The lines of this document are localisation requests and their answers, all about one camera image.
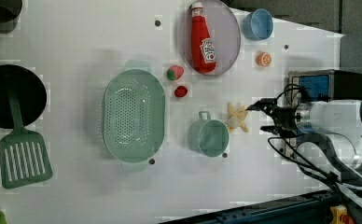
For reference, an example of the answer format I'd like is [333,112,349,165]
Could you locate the blue table frame rail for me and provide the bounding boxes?
[161,190,341,224]

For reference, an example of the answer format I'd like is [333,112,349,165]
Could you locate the green slotted spatula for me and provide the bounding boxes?
[0,75,53,189]

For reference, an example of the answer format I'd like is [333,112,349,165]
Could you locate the blue bowl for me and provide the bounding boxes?
[242,8,273,41]

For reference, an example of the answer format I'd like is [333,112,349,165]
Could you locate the green oval colander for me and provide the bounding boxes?
[102,60,166,170]

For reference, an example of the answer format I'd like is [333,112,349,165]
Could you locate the black cup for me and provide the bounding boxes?
[0,0,23,34]

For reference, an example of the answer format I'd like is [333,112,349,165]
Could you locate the green mug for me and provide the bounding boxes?
[188,111,230,157]

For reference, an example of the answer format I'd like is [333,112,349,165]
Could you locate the red ketchup bottle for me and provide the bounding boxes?
[191,1,216,74]

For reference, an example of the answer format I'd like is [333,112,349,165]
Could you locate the small red tomato toy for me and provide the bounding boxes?
[174,86,188,98]

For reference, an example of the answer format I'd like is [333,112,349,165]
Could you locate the black pot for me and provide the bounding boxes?
[0,64,48,129]

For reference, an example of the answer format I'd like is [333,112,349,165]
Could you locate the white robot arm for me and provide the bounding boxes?
[247,98,362,209]

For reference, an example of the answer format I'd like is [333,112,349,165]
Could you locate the orange slice toy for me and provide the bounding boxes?
[256,52,272,67]

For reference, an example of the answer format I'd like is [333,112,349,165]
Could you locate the grey round plate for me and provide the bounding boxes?
[177,0,241,76]

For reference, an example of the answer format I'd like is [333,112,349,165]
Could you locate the red strawberry toy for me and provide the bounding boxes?
[166,65,184,80]

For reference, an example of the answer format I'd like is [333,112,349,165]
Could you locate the peeled plush banana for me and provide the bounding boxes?
[228,103,249,133]

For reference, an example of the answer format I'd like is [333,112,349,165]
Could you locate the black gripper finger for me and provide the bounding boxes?
[247,98,277,112]
[260,125,278,134]

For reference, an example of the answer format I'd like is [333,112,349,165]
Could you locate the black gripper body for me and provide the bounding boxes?
[271,106,299,137]

